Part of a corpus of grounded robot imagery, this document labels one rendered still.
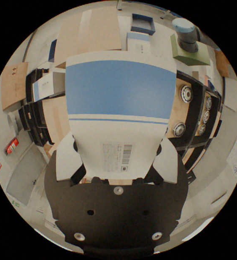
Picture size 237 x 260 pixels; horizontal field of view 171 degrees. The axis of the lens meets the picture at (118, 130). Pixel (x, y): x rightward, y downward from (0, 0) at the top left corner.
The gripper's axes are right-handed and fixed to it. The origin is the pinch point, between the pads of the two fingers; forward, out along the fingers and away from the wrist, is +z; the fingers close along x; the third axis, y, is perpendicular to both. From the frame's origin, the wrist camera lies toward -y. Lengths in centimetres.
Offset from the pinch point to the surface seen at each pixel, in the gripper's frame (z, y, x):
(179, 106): 27.8, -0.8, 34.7
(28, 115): 56, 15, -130
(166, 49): 41, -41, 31
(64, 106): 24.8, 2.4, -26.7
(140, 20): 41, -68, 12
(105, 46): 21.0, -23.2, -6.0
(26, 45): 101, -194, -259
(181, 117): 27.8, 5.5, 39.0
